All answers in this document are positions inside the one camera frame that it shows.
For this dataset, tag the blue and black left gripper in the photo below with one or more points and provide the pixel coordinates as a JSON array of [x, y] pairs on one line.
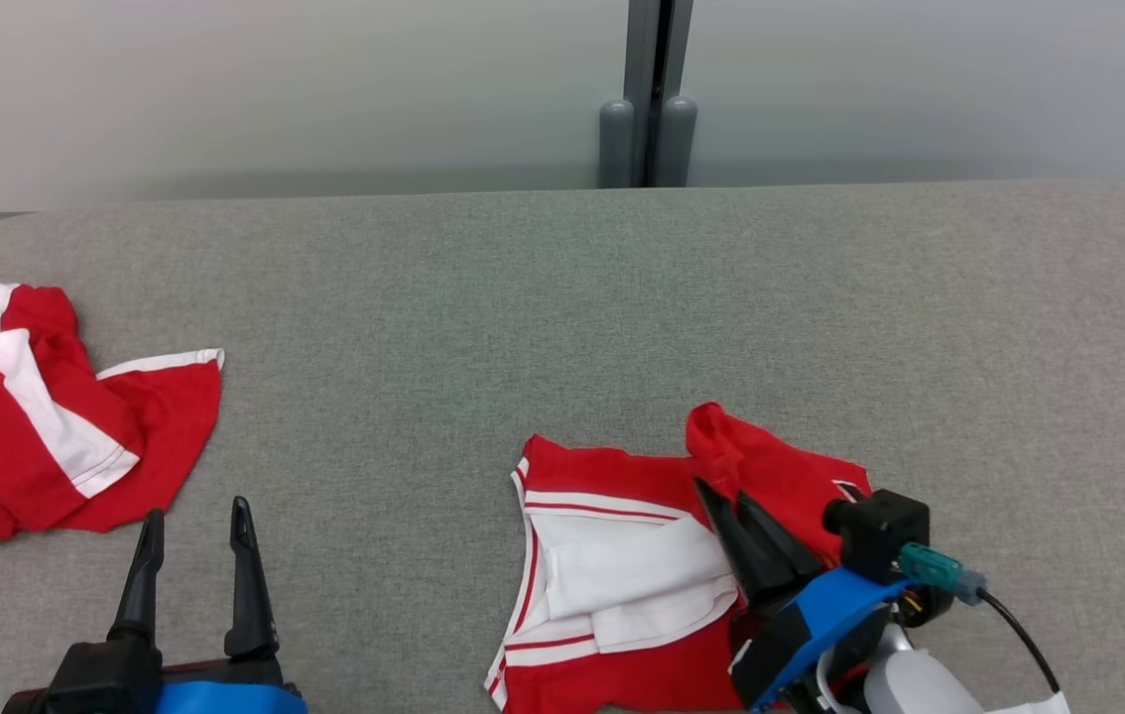
[[225, 694]]

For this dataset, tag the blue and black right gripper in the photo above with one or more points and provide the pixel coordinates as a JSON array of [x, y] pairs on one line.
[[820, 625]]

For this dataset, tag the red shirt with white collar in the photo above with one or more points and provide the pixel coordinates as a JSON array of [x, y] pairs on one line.
[[622, 476]]

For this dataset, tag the grey partition post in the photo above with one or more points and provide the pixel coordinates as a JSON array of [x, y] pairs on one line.
[[638, 50]]

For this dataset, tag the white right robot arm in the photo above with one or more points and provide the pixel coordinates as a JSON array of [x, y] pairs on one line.
[[920, 689]]

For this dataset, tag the grey cylindrical post foot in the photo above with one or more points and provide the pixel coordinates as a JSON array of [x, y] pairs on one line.
[[617, 144], [678, 144]]

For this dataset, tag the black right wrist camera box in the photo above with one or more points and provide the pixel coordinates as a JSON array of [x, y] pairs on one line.
[[880, 531]]

